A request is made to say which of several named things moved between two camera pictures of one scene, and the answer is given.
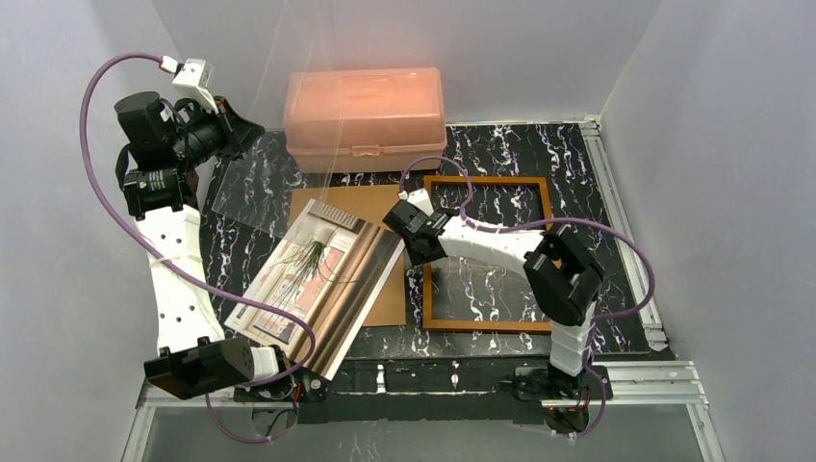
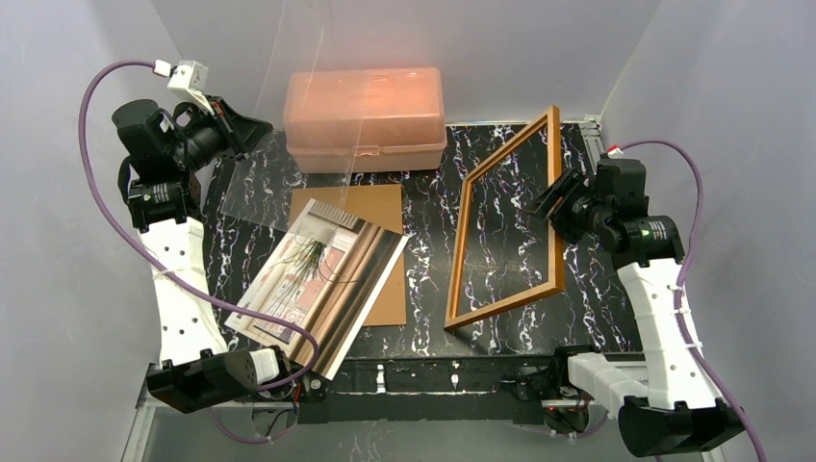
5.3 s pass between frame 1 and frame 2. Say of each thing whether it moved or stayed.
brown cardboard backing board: stayed
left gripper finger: stayed
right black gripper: moved
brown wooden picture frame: moved
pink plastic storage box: stayed
